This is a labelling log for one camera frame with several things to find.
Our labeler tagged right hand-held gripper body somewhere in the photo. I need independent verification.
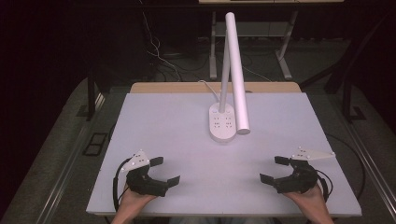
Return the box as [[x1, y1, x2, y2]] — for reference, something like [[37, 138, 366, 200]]
[[273, 146, 337, 195]]

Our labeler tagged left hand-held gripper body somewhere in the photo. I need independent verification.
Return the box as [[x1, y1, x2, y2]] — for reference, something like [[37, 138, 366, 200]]
[[120, 149, 168, 198]]

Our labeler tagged person's left hand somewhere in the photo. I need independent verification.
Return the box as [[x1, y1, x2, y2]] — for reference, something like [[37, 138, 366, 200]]
[[119, 182, 158, 217]]

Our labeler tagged person's right hand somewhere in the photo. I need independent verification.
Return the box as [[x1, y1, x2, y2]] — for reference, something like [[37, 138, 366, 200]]
[[282, 183, 329, 217]]

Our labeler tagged white table cover board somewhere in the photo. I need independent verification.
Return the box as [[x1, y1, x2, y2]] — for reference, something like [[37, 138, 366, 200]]
[[86, 91, 363, 218]]

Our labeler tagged black metal stand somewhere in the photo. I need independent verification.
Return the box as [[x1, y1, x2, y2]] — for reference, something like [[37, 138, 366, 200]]
[[298, 12, 391, 123], [76, 59, 106, 122]]

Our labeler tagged desk with grey metal legs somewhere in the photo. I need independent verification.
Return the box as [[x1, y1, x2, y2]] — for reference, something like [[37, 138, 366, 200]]
[[197, 0, 345, 82]]

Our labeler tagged white desk lamp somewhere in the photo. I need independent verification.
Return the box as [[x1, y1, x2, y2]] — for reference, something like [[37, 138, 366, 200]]
[[207, 11, 252, 144]]

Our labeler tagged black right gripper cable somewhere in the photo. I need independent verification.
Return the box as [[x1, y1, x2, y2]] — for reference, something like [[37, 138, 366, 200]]
[[313, 169, 334, 203]]

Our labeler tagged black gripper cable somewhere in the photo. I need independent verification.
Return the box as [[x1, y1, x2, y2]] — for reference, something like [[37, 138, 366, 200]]
[[112, 158, 133, 213], [313, 169, 334, 203]]

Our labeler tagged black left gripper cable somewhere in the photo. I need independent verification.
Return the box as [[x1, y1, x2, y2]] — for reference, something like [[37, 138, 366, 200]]
[[112, 158, 133, 213]]

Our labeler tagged black rectangular floor frame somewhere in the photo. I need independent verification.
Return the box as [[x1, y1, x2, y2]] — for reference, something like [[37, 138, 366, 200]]
[[81, 132, 109, 157]]

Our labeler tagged thin black cable beside table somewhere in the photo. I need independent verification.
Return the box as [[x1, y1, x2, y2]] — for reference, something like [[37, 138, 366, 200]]
[[325, 133, 367, 201]]

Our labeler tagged grey metal floor rail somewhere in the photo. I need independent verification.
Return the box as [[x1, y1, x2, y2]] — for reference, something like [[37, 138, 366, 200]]
[[337, 102, 396, 216], [34, 91, 106, 224]]

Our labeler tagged white lamp power cable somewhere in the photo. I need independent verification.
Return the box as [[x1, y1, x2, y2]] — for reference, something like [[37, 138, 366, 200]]
[[198, 79, 221, 104]]

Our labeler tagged white cable on floor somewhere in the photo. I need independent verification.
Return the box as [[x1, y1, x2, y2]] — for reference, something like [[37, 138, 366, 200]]
[[138, 0, 183, 82]]

